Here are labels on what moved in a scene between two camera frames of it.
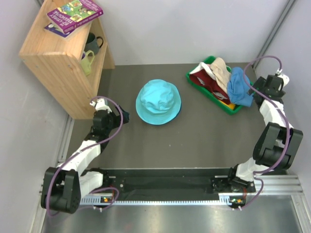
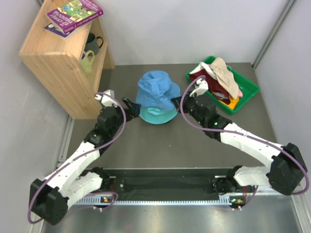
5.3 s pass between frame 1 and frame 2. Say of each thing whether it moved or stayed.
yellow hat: stayed
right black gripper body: moved
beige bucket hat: stayed
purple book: stayed
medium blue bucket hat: moved
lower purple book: stayed
